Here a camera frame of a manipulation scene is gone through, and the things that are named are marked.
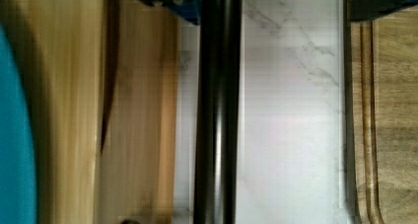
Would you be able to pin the light wooden drawer box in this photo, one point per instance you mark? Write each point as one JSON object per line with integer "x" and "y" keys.
{"x": 100, "y": 81}

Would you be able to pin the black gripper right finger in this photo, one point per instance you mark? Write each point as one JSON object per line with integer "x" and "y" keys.
{"x": 369, "y": 10}

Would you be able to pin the teal round plate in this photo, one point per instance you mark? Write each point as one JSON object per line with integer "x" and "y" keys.
{"x": 17, "y": 158}

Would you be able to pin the black drawer handle bar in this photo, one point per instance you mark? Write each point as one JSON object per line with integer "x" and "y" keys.
{"x": 215, "y": 177}

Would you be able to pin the dark wooden cutting board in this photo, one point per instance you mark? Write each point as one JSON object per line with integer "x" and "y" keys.
{"x": 383, "y": 81}

